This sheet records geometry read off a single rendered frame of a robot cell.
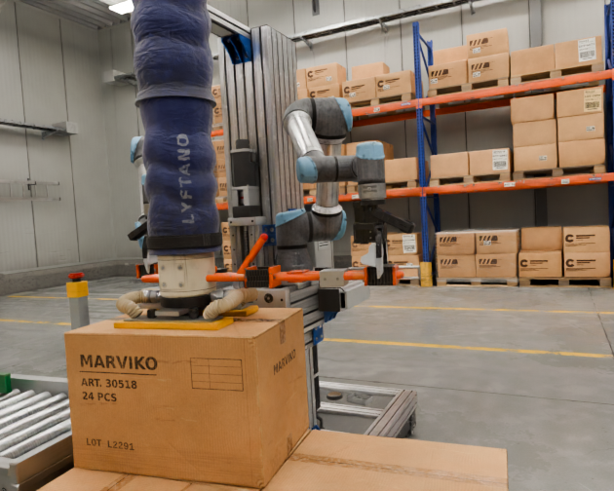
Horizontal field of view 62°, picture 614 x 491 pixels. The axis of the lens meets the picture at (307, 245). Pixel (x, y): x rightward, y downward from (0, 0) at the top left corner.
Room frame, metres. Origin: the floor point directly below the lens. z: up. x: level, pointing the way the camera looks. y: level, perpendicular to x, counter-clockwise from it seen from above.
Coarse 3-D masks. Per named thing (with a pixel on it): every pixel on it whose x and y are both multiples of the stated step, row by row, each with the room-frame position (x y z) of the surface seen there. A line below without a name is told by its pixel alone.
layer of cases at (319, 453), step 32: (320, 448) 1.50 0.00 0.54; (352, 448) 1.49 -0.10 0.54; (384, 448) 1.47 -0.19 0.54; (416, 448) 1.46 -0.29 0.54; (448, 448) 1.45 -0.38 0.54; (480, 448) 1.44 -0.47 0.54; (64, 480) 1.39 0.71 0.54; (96, 480) 1.38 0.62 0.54; (128, 480) 1.37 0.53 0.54; (160, 480) 1.36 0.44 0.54; (192, 480) 1.35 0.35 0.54; (288, 480) 1.32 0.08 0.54; (320, 480) 1.31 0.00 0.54; (352, 480) 1.30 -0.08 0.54; (384, 480) 1.29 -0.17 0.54; (416, 480) 1.28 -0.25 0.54; (448, 480) 1.28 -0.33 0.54; (480, 480) 1.27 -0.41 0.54
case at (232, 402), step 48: (96, 336) 1.43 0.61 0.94; (144, 336) 1.38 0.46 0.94; (192, 336) 1.34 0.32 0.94; (240, 336) 1.30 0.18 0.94; (288, 336) 1.52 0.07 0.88; (96, 384) 1.43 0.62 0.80; (144, 384) 1.38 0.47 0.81; (192, 384) 1.34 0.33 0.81; (240, 384) 1.30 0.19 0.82; (288, 384) 1.50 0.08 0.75; (96, 432) 1.43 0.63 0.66; (144, 432) 1.38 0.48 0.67; (192, 432) 1.34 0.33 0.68; (240, 432) 1.30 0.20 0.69; (288, 432) 1.47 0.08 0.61; (240, 480) 1.30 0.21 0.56
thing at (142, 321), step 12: (192, 312) 1.44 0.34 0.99; (120, 324) 1.47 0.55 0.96; (132, 324) 1.46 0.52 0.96; (144, 324) 1.44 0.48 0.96; (156, 324) 1.43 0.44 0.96; (168, 324) 1.42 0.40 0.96; (180, 324) 1.41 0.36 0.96; (192, 324) 1.40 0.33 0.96; (204, 324) 1.39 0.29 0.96; (216, 324) 1.38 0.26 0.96; (228, 324) 1.44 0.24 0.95
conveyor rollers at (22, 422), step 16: (0, 400) 2.14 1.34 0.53; (16, 400) 2.12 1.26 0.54; (32, 400) 2.09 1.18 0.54; (48, 400) 2.06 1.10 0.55; (64, 400) 2.04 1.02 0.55; (0, 416) 1.95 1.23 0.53; (16, 416) 1.92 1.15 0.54; (32, 416) 1.89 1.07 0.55; (48, 416) 1.94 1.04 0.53; (64, 416) 1.90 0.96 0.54; (0, 432) 1.76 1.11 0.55; (16, 432) 1.81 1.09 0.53; (32, 432) 1.77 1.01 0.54; (48, 432) 1.74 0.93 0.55; (64, 432) 1.79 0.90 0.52; (0, 448) 1.65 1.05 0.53; (16, 448) 1.62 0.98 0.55; (32, 448) 1.66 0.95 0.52
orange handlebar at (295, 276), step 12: (144, 276) 1.58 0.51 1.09; (156, 276) 1.57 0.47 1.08; (216, 276) 1.50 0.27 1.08; (228, 276) 1.49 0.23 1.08; (240, 276) 1.48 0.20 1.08; (276, 276) 1.45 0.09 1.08; (288, 276) 1.43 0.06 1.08; (300, 276) 1.42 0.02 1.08; (312, 276) 1.41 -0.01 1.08; (348, 276) 1.38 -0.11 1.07; (360, 276) 1.37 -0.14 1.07
